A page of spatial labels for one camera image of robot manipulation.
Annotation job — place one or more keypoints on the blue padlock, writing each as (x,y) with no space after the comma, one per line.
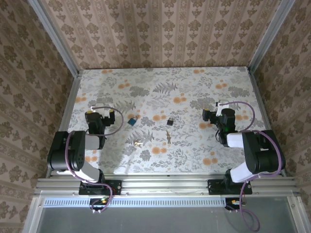
(132,121)

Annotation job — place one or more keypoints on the black padlock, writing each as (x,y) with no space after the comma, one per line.
(170,122)

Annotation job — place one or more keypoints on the small brass keys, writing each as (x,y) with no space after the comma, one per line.
(138,144)

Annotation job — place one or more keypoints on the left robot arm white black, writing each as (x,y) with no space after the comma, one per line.
(77,150)

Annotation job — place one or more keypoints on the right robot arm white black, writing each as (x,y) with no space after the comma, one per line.
(257,153)

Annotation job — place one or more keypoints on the floral patterned table sheet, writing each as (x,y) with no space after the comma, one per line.
(155,80)

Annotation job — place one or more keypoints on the black left connector box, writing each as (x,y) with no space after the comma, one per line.
(97,202)

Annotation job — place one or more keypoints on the black connector box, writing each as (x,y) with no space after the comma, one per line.
(97,202)
(233,202)

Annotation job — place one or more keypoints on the black right connector box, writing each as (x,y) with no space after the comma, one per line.
(233,202)

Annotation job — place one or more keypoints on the grey metal lower platform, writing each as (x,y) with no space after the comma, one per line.
(158,221)

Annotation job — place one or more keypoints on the aluminium table side rail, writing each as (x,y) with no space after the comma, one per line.
(70,97)
(259,97)

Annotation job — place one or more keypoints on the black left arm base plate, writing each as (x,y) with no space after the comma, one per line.
(116,187)

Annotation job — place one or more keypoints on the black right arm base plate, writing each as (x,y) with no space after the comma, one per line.
(213,188)

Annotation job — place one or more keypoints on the long aluminium mounting rail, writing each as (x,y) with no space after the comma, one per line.
(165,185)

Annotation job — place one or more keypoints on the aluminium frame post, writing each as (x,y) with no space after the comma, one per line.
(269,36)
(56,38)

